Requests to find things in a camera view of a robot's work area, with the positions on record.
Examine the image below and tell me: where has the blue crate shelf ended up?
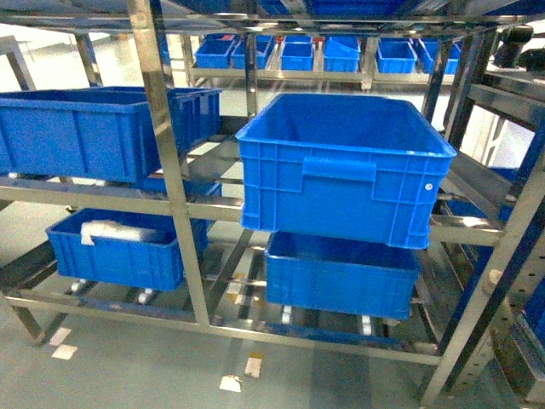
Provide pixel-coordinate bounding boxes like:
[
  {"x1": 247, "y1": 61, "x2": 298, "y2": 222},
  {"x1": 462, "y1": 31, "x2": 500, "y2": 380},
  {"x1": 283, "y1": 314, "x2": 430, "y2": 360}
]
[
  {"x1": 44, "y1": 206, "x2": 210, "y2": 292},
  {"x1": 0, "y1": 85, "x2": 224, "y2": 185}
]

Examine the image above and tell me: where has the blue crate under front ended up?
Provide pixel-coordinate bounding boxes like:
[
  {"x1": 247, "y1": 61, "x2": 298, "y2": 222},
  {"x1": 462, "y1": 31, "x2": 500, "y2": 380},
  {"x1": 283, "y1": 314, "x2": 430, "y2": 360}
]
[{"x1": 265, "y1": 232, "x2": 422, "y2": 320}]

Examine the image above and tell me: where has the blue crate lower left shelf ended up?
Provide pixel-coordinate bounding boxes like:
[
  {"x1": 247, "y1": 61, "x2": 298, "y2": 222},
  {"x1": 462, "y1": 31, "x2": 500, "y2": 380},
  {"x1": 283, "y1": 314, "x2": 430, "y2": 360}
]
[{"x1": 44, "y1": 206, "x2": 210, "y2": 292}]

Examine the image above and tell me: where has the steel shelf rack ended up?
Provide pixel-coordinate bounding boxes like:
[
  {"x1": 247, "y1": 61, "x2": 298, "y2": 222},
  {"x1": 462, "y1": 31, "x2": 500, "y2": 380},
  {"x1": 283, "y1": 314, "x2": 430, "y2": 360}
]
[{"x1": 1, "y1": 1, "x2": 544, "y2": 406}]

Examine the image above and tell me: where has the large blue crate front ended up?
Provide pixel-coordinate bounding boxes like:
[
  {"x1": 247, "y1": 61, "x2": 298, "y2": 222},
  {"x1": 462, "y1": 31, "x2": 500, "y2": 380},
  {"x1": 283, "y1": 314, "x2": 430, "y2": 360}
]
[{"x1": 236, "y1": 94, "x2": 456, "y2": 250}]

